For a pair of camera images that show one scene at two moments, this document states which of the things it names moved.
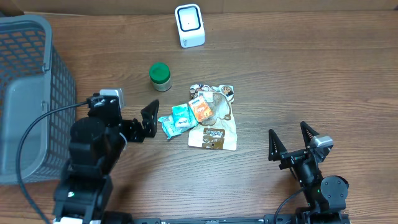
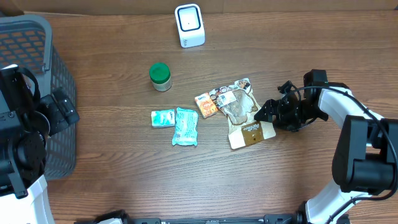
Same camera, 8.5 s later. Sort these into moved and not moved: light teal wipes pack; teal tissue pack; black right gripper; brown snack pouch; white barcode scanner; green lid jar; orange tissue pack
Moved: teal tissue pack; black right gripper; light teal wipes pack; orange tissue pack; brown snack pouch
Not moved: white barcode scanner; green lid jar
